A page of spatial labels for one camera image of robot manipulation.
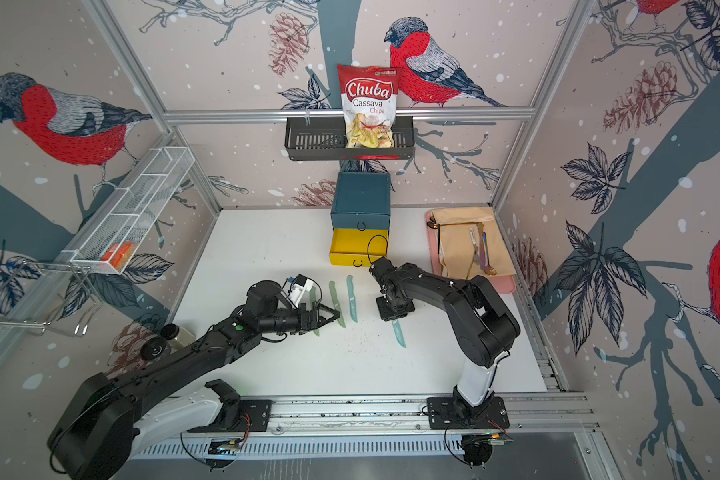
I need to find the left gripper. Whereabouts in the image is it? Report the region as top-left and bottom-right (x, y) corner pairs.
(259, 301), (340, 335)

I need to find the turquoise knife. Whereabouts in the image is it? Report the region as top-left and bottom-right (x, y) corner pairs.
(392, 320), (406, 348)

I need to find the yellow drawer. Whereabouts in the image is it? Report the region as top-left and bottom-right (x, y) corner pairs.
(329, 229), (389, 268)

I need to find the teal top drawer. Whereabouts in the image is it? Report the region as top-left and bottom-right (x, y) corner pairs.
(331, 212), (390, 231)

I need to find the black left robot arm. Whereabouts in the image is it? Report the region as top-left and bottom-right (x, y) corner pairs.
(47, 280), (340, 479)

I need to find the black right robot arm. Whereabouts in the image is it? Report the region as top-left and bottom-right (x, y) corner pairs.
(369, 257), (521, 408)

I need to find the teal drawer cabinet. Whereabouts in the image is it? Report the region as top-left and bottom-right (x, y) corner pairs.
(330, 171), (391, 217)

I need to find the light green knife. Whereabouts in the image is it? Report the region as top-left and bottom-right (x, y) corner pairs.
(309, 286), (320, 337)

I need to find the teal knife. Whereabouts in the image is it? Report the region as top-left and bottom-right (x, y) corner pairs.
(346, 275), (358, 323)

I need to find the gold spoon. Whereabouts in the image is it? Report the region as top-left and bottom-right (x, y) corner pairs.
(425, 218), (499, 277)

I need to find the pink tray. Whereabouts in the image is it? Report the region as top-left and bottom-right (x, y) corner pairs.
(424, 208), (517, 295)

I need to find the black capped jar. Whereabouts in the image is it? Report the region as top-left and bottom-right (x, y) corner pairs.
(139, 323), (196, 362)

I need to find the red packet in rack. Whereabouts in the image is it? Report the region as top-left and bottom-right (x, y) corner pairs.
(101, 242), (135, 269)

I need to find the Chuba cassava chips bag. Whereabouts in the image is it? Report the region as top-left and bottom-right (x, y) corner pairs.
(337, 64), (399, 149)

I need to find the horizontal aluminium bar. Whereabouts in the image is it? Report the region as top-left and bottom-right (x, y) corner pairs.
(163, 106), (538, 125)

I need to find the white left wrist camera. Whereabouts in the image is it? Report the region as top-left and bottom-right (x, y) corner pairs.
(283, 274), (314, 307)

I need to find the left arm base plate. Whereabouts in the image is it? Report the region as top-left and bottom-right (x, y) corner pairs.
(189, 399), (273, 433)

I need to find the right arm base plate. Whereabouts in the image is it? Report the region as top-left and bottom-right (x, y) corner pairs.
(424, 396), (510, 431)

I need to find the black wire basket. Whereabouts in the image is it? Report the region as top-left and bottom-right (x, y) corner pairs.
(284, 115), (416, 162)

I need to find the aluminium rail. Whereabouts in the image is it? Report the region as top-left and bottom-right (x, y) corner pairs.
(98, 392), (601, 439)

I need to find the wire hook rack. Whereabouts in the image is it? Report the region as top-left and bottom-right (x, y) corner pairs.
(0, 259), (103, 337)

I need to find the aluminium frame post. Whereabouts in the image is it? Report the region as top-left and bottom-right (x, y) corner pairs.
(82, 0), (222, 217)

